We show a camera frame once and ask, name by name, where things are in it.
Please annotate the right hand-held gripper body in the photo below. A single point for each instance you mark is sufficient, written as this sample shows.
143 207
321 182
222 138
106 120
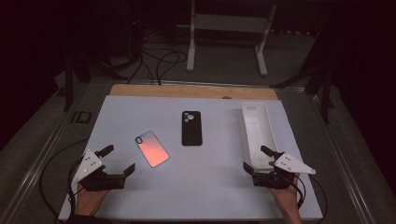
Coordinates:
274 180

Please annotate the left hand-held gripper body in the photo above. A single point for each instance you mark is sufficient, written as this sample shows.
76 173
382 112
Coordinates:
102 182

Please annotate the white plastic tray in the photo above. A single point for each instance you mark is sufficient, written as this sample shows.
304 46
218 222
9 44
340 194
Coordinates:
260 133

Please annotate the pink blue gradient phone case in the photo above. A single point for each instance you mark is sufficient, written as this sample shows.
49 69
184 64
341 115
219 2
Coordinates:
152 149

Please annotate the black phone case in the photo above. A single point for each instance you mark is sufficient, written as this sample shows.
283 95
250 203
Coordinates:
191 130

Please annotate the person's right hand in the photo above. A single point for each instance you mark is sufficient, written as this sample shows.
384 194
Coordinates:
287 196

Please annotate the person's left hand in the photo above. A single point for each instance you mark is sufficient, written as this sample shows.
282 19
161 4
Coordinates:
88 200

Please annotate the white table board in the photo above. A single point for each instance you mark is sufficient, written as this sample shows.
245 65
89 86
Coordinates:
193 180

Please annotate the black tripod stand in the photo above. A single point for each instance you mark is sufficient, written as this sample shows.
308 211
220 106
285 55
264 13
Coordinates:
68 84
325 90

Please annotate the wooden table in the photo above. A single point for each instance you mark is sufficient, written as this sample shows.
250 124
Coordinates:
186 91

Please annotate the white metal stand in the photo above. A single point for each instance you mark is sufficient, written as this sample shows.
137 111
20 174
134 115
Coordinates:
230 23

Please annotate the metal floor rail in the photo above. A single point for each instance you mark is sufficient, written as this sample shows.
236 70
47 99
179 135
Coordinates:
345 168
34 168

